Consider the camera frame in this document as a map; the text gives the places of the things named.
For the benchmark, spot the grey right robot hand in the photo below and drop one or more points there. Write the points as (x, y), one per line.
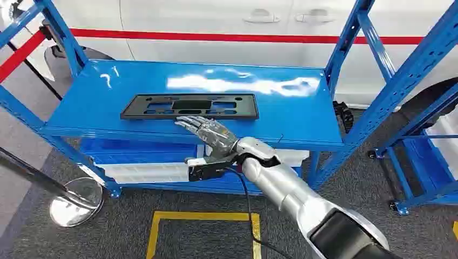
(214, 135)

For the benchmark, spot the black licence plate frame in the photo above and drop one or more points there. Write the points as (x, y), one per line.
(189, 106)

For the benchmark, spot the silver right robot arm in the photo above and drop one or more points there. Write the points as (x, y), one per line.
(297, 193)

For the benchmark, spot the blue metal shelf rack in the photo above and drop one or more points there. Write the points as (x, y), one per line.
(214, 82)

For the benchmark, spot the white foam tray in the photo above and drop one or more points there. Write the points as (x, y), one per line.
(150, 173)

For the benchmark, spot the yellow floor tape outline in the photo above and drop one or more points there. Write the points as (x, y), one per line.
(200, 216)

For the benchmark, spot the red barrier belt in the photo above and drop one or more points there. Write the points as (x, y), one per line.
(18, 57)
(214, 36)

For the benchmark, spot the white car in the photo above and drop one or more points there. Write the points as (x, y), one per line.
(222, 18)

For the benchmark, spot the black ribbed part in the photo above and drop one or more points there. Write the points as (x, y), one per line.
(344, 116)

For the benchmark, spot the blue metal trolley rack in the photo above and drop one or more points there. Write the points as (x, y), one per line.
(425, 168)

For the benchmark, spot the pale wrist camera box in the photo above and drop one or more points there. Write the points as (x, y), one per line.
(207, 171)

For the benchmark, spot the black stanchion post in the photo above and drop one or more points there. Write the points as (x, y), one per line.
(35, 71)

